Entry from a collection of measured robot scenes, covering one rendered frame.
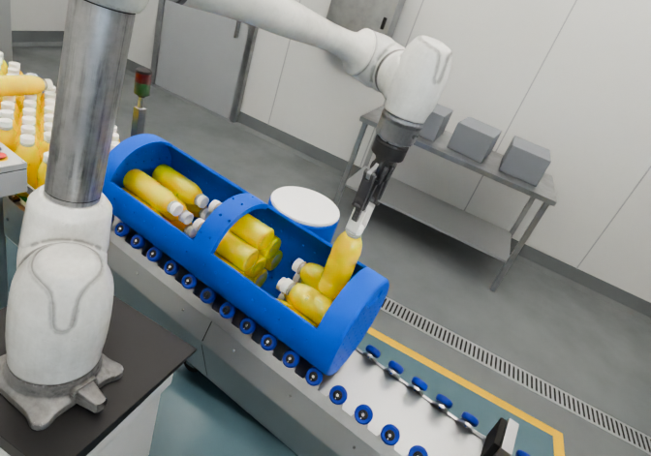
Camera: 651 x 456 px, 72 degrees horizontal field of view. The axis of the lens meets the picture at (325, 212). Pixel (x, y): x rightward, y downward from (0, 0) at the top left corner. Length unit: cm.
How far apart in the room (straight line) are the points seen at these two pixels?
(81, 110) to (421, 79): 61
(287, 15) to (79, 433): 79
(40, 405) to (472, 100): 398
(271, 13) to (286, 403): 93
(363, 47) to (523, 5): 340
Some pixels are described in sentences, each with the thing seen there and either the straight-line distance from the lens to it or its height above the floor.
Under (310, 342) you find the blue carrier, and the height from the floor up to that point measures 109.
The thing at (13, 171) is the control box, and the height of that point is 108.
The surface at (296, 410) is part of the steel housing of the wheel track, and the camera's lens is 126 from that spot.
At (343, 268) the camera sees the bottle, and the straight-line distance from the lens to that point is 109.
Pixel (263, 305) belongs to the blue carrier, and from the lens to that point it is 112.
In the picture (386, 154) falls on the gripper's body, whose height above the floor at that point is 155.
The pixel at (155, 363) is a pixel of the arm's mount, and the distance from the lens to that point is 107.
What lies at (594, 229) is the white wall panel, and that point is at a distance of 469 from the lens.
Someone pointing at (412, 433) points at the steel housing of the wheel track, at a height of 93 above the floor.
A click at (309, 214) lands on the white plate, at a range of 167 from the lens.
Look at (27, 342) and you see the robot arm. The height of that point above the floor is 118.
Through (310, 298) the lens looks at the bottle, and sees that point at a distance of 112.
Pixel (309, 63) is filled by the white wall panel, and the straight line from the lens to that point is 477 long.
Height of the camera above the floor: 184
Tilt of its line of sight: 28 degrees down
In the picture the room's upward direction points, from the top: 20 degrees clockwise
